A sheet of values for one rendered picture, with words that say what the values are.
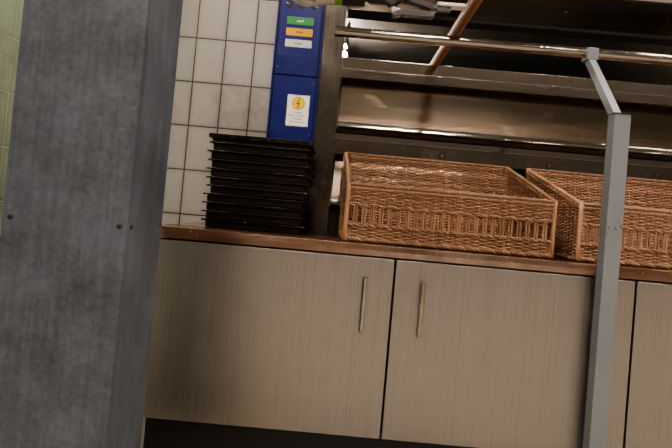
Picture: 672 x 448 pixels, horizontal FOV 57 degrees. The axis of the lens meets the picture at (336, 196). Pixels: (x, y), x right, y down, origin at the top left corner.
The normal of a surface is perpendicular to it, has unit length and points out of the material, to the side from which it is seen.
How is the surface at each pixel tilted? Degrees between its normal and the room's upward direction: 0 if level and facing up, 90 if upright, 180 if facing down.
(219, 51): 90
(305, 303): 90
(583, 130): 70
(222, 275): 90
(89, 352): 90
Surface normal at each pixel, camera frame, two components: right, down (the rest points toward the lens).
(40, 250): 0.01, -0.03
